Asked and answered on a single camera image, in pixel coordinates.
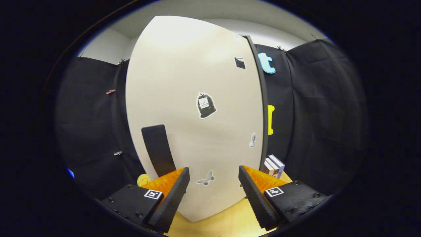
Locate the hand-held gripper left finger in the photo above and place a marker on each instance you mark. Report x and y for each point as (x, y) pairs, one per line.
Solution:
(174, 199)

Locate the yellow plush pineapple toy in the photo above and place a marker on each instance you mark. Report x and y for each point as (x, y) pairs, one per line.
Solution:
(143, 180)

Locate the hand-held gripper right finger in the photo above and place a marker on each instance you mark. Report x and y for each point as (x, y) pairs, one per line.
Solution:
(253, 197)

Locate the silver cloth clip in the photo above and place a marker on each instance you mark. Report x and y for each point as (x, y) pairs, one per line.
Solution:
(117, 153)

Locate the black backdrop cloth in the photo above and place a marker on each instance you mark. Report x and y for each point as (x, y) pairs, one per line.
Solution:
(322, 115)

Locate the red cloth clip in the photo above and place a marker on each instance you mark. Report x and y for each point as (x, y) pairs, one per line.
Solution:
(111, 91)

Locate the grey shoe cabinet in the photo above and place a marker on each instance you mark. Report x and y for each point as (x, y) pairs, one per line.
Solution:
(265, 115)

